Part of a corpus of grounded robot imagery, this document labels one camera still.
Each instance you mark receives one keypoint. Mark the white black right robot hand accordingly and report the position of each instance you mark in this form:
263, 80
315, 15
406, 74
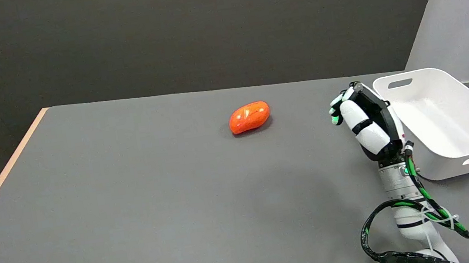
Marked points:
371, 128

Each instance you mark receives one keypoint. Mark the orange red mango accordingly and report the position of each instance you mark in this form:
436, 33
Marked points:
248, 117

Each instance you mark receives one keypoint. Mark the white plastic bin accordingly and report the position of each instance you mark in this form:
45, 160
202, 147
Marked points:
448, 119

